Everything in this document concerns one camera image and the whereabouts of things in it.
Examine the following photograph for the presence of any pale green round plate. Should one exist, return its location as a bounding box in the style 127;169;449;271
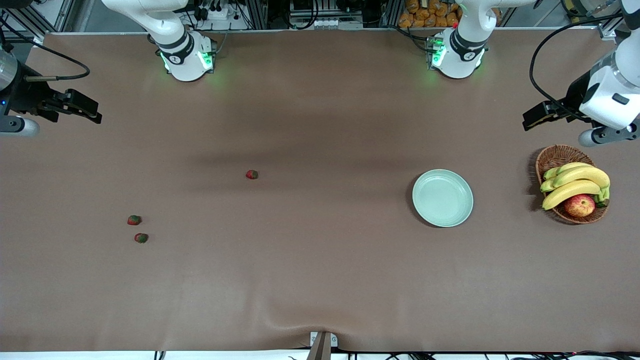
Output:
412;169;474;228

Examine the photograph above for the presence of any brown wicker basket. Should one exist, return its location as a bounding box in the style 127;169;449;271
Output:
535;144;610;225

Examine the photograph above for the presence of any small greenish yellow banana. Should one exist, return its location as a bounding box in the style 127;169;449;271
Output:
543;162;595;181

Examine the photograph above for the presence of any large yellow banana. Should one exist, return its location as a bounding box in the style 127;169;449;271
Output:
540;166;611;194

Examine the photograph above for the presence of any red yellow apple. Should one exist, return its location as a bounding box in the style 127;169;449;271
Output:
564;194;596;218

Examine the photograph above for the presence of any bag of orange buns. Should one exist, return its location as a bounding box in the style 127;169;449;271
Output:
398;0;463;29

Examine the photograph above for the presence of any white power strip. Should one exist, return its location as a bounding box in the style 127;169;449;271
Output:
197;2;231;21

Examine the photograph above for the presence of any white connector strip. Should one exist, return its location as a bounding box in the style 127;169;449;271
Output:
290;17;366;30

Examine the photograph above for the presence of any brown table mat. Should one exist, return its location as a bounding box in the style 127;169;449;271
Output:
0;30;640;353

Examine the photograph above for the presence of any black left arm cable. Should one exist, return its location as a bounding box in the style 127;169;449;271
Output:
530;14;626;123

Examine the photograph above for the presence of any aluminium extrusion frame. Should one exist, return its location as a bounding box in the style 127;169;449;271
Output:
0;0;640;43

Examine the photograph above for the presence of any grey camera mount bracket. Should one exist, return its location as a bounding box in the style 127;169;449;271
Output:
306;331;339;360

